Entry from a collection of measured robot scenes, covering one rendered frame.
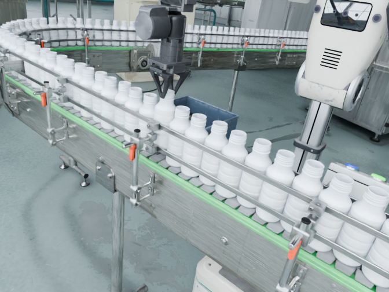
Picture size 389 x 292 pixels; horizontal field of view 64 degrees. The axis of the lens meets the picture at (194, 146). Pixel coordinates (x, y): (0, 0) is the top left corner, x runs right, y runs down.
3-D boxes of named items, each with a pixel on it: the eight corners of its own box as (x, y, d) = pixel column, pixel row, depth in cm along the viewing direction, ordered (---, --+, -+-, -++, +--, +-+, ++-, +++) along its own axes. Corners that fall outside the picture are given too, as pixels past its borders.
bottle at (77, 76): (89, 105, 117) (88, 61, 110) (92, 112, 113) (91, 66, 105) (72, 106, 115) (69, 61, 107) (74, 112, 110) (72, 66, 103)
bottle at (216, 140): (203, 188, 79) (213, 129, 72) (195, 175, 84) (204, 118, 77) (224, 186, 81) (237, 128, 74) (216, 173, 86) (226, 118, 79)
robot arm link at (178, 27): (191, 13, 74) (174, 9, 77) (172, 12, 70) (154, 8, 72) (188, 43, 78) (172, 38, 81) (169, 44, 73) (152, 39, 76)
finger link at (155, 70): (146, 95, 83) (149, 59, 78) (165, 91, 88) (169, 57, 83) (165, 103, 79) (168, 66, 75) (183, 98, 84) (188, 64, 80)
